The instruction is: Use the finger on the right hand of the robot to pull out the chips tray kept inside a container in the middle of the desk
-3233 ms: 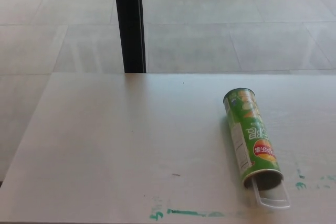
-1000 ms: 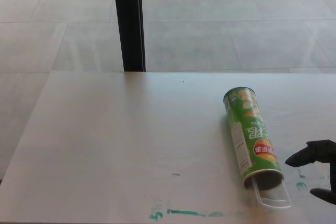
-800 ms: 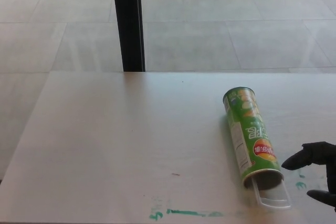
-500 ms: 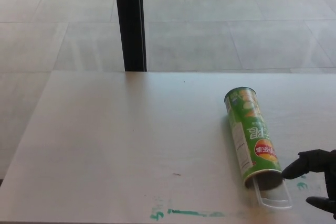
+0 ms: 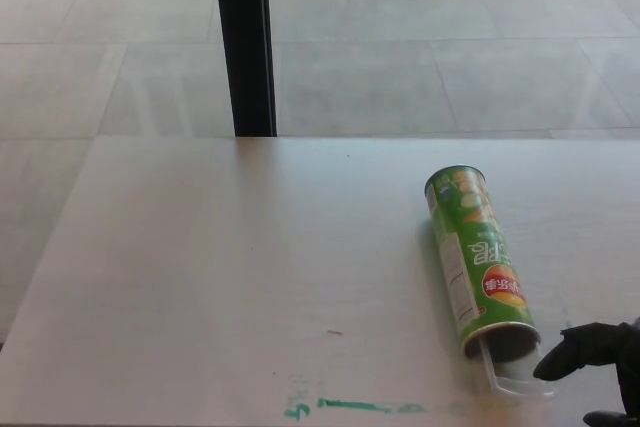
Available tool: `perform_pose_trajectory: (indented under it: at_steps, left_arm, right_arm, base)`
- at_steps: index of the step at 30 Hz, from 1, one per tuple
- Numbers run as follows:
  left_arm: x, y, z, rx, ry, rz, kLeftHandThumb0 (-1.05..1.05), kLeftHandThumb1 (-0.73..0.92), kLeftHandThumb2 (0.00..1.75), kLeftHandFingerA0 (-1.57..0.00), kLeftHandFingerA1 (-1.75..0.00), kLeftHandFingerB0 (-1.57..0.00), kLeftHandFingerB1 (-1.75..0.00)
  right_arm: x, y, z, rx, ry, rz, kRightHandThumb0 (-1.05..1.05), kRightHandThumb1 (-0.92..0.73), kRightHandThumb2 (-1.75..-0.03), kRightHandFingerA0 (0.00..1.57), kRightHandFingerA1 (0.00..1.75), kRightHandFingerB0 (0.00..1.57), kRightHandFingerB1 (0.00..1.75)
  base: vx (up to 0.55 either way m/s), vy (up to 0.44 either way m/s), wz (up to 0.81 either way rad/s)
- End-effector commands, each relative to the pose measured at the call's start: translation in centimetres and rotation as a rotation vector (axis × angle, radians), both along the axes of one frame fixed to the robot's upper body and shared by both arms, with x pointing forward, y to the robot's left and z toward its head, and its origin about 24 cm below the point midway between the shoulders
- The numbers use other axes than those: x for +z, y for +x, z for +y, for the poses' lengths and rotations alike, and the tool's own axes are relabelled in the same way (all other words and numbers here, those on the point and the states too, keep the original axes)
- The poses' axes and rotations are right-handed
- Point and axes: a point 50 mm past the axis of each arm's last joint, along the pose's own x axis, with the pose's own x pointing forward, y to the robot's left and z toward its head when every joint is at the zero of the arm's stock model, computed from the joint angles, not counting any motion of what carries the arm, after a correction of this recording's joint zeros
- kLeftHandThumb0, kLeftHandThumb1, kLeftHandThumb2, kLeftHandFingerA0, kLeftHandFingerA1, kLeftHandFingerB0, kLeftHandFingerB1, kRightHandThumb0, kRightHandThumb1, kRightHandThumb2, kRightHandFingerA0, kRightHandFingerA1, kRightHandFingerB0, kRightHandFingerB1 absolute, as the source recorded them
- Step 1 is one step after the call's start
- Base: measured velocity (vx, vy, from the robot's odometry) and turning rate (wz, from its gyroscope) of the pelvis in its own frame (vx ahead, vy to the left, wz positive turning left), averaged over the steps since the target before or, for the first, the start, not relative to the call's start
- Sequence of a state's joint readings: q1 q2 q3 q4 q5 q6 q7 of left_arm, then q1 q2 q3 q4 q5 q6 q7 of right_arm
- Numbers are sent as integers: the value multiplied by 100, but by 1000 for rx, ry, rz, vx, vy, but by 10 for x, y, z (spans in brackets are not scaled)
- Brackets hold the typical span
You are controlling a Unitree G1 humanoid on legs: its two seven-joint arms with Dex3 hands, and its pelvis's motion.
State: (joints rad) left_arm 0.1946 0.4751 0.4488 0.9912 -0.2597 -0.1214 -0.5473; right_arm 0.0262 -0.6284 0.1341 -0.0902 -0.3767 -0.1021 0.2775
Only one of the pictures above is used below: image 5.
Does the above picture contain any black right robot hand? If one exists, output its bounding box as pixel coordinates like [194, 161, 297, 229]
[532, 319, 640, 427]

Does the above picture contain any clear plastic chips tray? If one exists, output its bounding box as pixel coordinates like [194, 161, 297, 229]
[478, 338, 555, 398]

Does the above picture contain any green chips can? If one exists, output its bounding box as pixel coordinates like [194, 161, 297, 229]
[423, 163, 543, 362]

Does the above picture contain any black vertical post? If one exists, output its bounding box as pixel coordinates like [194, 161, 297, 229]
[211, 0, 278, 138]

